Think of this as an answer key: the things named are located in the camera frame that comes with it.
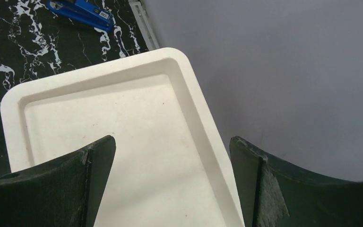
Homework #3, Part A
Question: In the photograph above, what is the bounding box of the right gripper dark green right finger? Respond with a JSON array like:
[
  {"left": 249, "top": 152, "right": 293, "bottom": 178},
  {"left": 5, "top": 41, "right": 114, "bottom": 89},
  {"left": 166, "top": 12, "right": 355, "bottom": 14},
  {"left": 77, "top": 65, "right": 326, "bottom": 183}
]
[{"left": 229, "top": 136, "right": 363, "bottom": 227}]

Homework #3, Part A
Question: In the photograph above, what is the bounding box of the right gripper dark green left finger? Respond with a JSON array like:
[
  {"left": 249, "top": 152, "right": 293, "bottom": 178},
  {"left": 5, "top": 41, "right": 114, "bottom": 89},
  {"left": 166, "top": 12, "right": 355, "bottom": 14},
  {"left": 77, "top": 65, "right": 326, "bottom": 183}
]
[{"left": 0, "top": 135, "right": 116, "bottom": 227}]

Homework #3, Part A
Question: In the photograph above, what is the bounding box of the aluminium table edge rail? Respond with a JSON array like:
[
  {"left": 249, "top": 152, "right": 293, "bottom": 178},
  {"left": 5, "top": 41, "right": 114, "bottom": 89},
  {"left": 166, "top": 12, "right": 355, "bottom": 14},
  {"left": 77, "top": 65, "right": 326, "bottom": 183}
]
[{"left": 128, "top": 0, "right": 160, "bottom": 51}]

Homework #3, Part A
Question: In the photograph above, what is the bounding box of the white drawer organizer box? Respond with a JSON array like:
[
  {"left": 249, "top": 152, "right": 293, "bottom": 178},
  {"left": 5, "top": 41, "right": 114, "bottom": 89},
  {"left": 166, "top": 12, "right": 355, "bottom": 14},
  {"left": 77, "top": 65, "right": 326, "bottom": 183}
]
[{"left": 0, "top": 48, "right": 244, "bottom": 227}]

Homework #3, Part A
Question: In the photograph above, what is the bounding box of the blue black stapler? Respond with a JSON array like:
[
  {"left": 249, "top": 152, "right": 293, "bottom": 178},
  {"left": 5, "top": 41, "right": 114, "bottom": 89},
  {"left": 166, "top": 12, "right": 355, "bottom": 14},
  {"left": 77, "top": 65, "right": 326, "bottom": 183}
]
[{"left": 46, "top": 0, "right": 114, "bottom": 32}]

